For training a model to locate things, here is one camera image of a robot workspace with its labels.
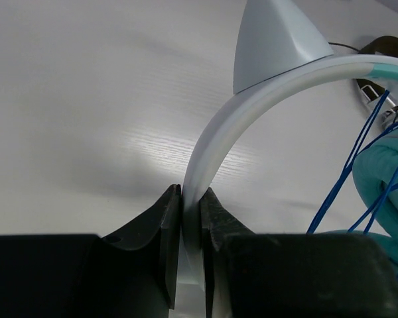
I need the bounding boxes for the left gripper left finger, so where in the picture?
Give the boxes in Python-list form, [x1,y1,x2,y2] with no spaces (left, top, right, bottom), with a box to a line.
[0,185,181,317]

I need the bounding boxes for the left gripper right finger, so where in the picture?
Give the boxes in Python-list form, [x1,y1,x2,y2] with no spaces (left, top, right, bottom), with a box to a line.
[199,189,398,317]

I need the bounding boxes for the blue headphone cable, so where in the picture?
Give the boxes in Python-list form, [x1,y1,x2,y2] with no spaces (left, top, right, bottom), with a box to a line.
[304,89,398,282]

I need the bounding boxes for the teal cat-ear headphones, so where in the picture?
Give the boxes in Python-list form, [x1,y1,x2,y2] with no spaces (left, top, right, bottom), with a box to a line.
[182,1,398,286]

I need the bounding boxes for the brown silver headphones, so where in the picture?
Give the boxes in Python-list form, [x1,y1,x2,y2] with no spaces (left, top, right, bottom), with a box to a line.
[356,35,398,130]

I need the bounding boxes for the black headphone cable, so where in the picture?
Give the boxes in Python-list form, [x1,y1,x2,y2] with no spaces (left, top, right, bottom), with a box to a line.
[328,41,364,54]

